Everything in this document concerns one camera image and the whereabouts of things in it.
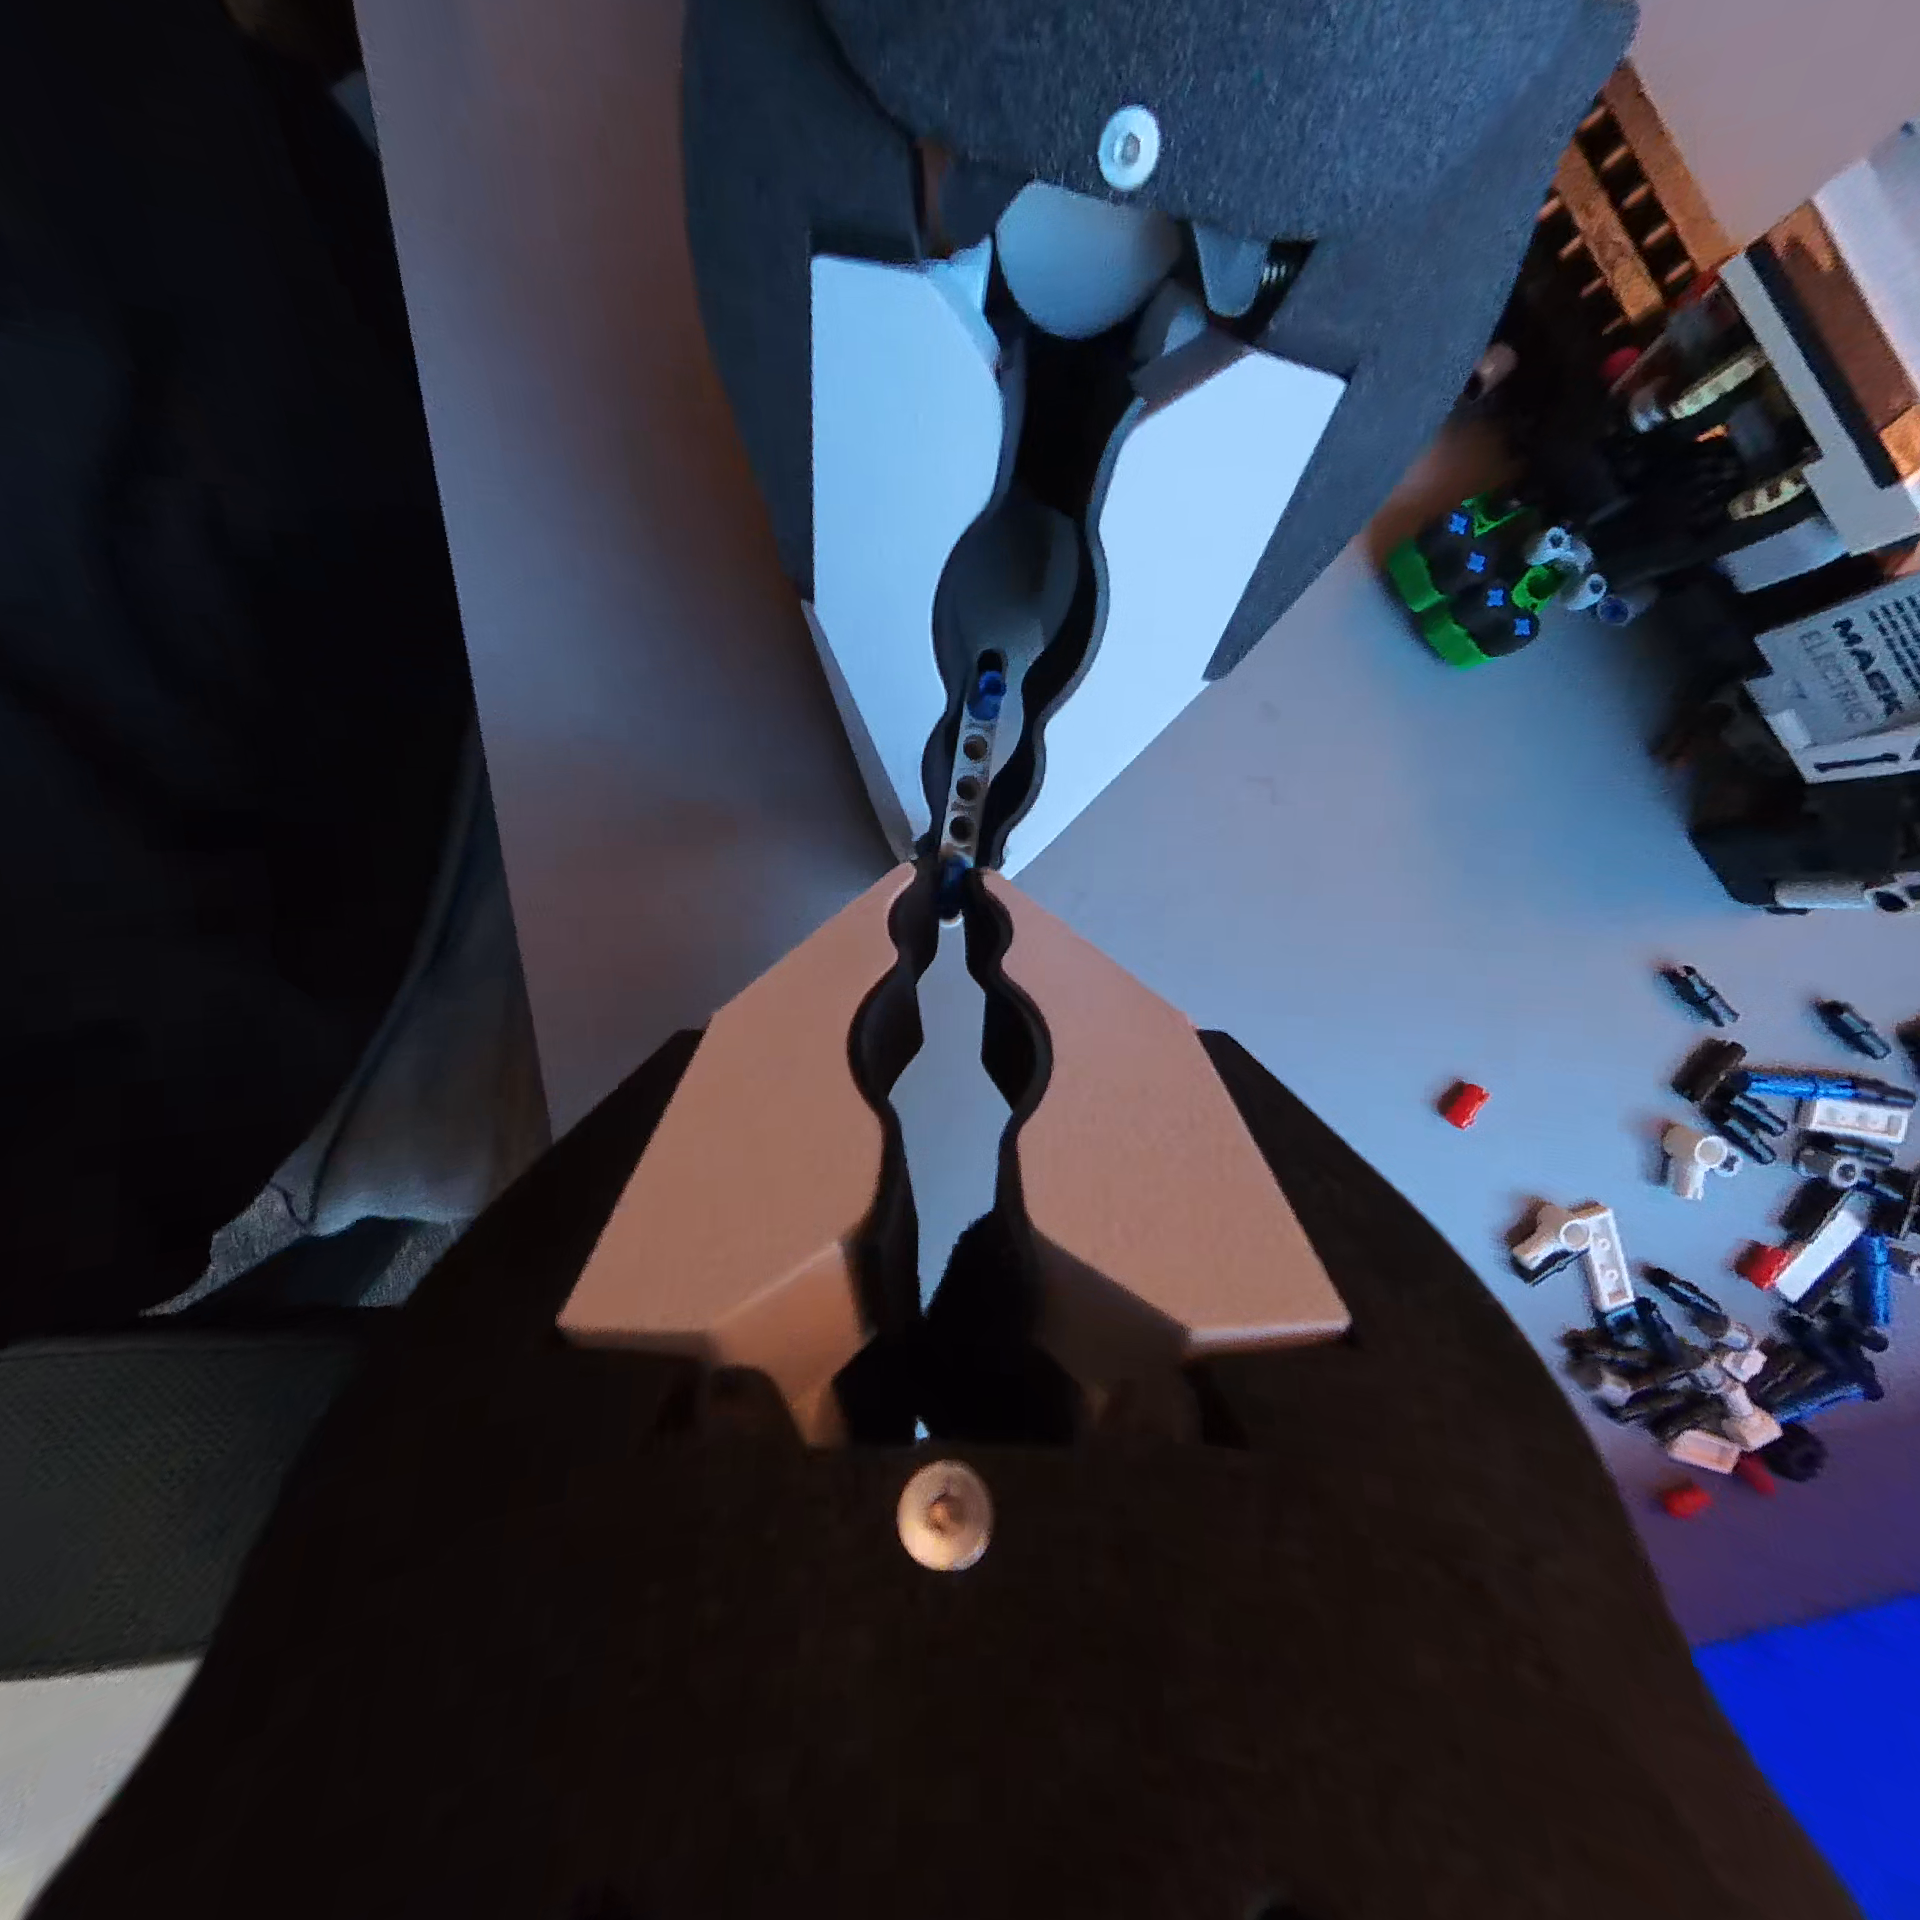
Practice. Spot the white lego panel blue pins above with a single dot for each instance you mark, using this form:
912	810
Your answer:
969	777

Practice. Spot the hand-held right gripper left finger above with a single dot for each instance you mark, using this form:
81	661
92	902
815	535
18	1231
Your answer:
755	1173

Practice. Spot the blue storage bin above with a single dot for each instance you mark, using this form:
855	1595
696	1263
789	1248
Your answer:
1825	1766

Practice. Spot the pile of small lego pieces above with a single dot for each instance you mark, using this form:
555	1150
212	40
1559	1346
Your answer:
1835	1119

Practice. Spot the white lego truck model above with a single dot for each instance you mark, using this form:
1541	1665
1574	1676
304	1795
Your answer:
1803	371

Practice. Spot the dark mesh chair seat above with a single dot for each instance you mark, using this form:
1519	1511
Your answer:
121	1497

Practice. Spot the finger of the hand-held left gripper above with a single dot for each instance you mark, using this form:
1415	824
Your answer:
1198	510
890	450

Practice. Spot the small red lego piece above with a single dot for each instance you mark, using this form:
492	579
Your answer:
1688	1497
1465	1102

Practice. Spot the green black lego subassembly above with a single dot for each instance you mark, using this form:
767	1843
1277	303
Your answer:
1452	599

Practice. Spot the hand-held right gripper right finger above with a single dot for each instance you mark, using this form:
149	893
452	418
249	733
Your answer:
1149	1183

